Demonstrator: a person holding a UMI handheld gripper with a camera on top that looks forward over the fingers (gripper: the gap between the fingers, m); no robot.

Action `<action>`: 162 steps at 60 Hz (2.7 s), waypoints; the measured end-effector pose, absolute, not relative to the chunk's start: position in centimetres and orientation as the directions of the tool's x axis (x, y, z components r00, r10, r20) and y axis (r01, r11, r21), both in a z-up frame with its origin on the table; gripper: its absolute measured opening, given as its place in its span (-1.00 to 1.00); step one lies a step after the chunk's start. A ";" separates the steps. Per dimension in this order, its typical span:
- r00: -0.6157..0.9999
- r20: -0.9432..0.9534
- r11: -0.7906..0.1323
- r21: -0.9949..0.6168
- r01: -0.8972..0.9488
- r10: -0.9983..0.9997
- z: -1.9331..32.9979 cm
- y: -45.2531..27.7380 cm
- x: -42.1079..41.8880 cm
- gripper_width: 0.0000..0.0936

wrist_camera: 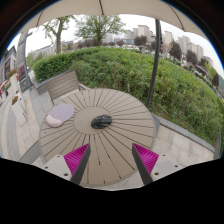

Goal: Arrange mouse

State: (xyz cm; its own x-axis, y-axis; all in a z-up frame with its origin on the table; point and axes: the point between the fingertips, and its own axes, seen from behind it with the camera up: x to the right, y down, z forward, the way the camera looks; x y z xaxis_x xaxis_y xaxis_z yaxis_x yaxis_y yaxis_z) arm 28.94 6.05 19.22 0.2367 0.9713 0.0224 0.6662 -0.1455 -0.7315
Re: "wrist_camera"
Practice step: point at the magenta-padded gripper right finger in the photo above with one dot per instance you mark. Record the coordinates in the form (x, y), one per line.
(146, 159)

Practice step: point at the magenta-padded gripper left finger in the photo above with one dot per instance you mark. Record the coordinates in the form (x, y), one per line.
(76, 159)

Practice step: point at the black computer mouse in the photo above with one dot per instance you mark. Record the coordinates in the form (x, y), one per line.
(101, 121)

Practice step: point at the lavender mouse pad with wrist rest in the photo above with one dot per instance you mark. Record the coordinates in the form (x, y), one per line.
(61, 113)

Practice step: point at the white planter box with flowers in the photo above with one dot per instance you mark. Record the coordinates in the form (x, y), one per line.
(18, 111)
(14, 83)

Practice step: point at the grey slatted outdoor chair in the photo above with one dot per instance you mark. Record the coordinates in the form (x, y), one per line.
(63, 85)

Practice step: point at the green hedge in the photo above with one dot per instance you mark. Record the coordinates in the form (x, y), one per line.
(133, 73)

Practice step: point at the dark curved umbrella pole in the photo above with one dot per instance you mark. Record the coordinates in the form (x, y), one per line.
(155, 60)

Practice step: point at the dark sign pillar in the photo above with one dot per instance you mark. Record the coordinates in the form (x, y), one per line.
(22, 50)

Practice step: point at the tall bare-trunk tree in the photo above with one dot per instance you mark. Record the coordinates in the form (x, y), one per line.
(59, 36)

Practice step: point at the distant apartment buildings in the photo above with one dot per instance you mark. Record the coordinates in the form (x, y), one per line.
(143, 31)

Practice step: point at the round leafy tree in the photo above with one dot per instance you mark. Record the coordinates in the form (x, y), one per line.
(98, 28)

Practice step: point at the beige patio umbrella canopy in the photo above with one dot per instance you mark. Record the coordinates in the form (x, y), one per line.
(110, 6)

